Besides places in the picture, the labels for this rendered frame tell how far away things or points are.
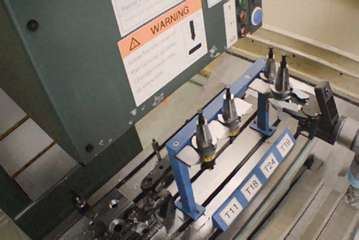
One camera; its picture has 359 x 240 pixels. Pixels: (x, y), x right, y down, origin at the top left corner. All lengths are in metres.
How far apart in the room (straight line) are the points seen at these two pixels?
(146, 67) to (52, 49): 0.15
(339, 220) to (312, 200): 0.14
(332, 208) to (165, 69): 1.02
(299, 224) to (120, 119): 0.95
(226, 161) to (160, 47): 0.82
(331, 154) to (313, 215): 0.31
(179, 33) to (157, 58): 0.05
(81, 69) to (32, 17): 0.09
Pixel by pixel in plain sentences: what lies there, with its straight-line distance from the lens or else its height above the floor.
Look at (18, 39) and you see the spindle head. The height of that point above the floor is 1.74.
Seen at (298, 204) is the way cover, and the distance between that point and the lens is 1.31.
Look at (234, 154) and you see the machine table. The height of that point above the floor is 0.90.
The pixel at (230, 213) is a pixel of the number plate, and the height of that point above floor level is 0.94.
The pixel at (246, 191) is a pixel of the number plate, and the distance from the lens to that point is 1.10.
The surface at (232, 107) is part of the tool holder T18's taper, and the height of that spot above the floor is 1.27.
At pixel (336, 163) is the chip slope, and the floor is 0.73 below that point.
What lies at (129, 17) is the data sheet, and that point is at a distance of 0.41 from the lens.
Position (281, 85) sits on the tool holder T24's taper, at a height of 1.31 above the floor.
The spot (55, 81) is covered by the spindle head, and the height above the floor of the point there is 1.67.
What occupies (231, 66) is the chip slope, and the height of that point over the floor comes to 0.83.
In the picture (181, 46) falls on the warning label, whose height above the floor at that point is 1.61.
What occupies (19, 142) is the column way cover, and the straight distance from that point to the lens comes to 1.17.
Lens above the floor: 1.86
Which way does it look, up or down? 44 degrees down
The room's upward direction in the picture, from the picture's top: 12 degrees counter-clockwise
